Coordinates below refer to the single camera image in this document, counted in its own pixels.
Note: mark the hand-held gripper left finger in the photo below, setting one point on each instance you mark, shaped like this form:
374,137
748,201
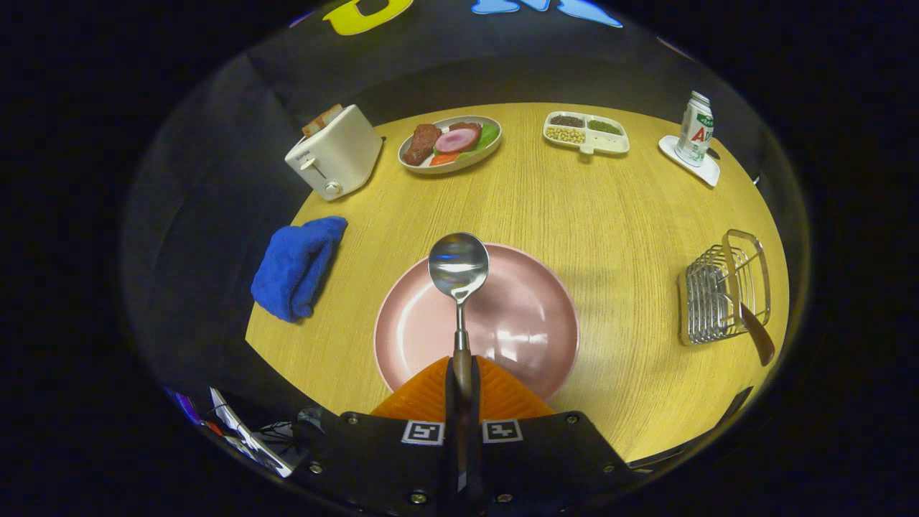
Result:
373,459

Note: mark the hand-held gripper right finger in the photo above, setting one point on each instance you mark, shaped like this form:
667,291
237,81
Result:
553,459

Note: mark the pink plate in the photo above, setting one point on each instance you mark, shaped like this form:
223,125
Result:
524,316

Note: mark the blue cloth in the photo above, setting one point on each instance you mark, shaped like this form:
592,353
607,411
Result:
298,266

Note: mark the white toaster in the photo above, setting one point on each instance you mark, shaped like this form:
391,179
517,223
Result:
341,154

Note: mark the white food bowl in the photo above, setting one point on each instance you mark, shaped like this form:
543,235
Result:
459,164

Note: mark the orange carrot slice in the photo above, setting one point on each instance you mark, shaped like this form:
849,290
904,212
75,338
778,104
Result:
443,159

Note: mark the white divided tray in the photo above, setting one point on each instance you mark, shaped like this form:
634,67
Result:
607,143

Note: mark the large brown meat patty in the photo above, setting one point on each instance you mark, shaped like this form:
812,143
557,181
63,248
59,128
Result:
421,142

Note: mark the pile of yellow beans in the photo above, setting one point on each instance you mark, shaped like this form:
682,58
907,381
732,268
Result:
565,135

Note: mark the white square coaster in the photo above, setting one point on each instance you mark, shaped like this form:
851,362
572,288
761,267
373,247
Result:
707,172

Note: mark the pink ham slice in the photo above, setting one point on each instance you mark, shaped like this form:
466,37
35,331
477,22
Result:
456,141

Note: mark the green lettuce leaf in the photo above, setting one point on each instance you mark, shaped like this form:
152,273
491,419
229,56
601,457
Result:
490,135

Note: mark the pile of green beans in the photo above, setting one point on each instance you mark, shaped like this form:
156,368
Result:
604,127

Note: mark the pile of dark red beans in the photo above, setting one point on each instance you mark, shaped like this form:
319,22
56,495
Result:
567,121

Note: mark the brown toast slices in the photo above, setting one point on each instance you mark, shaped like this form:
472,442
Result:
323,120

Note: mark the small brown meat piece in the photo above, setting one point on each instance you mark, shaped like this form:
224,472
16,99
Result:
464,126

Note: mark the white green drink bottle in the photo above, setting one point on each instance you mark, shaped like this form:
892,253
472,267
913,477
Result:
694,129

